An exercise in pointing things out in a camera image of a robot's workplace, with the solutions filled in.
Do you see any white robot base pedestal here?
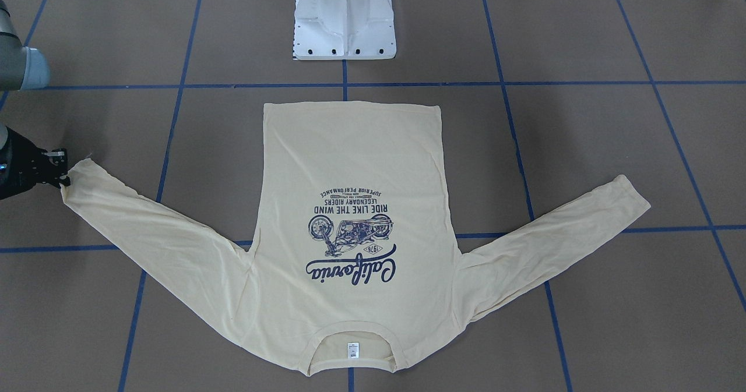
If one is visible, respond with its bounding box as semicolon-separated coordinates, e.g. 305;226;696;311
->
293;0;397;61

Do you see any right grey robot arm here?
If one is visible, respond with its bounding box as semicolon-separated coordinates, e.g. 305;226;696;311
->
1;1;70;199

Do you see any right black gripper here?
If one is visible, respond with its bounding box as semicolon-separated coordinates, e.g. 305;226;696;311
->
1;126;71;199

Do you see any cream long-sleeve graphic shirt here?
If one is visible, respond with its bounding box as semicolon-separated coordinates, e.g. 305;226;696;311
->
61;102;650;376

